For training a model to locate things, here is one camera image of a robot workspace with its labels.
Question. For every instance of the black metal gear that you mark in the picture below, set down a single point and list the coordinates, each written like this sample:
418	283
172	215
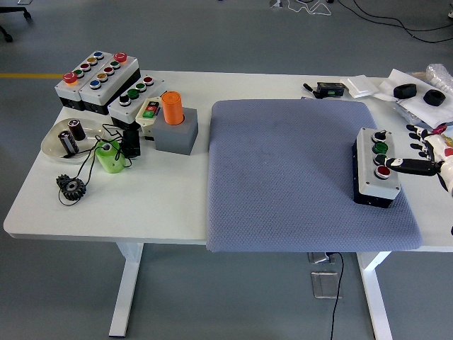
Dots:
70	193

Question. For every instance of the black office chair base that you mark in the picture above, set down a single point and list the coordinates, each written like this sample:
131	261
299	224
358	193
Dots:
14	10

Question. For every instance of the grey four-control button box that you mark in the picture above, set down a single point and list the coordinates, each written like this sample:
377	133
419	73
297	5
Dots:
122	110
368	177

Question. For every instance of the small black electronic module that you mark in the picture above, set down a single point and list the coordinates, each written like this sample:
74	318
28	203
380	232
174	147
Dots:
329	88

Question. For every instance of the black plug connector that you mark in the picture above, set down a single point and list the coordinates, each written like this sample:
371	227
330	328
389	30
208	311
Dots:
308	87

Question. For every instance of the orange cylinder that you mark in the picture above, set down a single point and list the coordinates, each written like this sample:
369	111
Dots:
172	108

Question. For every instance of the beige red-green switch pendant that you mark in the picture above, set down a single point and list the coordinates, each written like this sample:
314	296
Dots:
148	110

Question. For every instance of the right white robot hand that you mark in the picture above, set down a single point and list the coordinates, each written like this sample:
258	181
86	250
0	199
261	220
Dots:
439	152

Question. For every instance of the silver metal dish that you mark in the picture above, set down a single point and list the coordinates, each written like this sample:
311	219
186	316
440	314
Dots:
53	145

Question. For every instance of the metal floor socket box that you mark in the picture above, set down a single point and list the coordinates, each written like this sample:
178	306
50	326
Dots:
320	258

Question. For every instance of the metal floor plate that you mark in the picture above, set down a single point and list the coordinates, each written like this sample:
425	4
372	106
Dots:
323	285

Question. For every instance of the grey-blue textured mat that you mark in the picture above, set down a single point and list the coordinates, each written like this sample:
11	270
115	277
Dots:
283	177

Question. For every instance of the black cylindrical capacitor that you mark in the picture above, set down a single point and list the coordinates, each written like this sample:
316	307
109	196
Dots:
78	131
69	143

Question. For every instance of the grey five-button control box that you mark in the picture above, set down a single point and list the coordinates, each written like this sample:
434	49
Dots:
113	81
72	90

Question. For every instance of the white table leg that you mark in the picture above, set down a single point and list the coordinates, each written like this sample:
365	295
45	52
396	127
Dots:
378	301
125	290

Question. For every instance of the red connector piece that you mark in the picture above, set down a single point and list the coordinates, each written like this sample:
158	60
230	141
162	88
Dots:
439	130

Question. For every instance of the green plastic spool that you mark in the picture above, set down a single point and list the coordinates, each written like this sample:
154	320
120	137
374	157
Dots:
111	161

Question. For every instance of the small black cylindrical device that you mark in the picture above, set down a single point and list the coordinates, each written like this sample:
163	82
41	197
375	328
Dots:
131	143

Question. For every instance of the clear plastic bag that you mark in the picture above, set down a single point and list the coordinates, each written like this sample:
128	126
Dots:
407	113

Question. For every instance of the grey square block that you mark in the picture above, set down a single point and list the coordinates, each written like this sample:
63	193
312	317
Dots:
175	138

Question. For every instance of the clear bubble wrap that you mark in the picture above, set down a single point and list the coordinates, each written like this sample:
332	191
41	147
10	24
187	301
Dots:
440	76

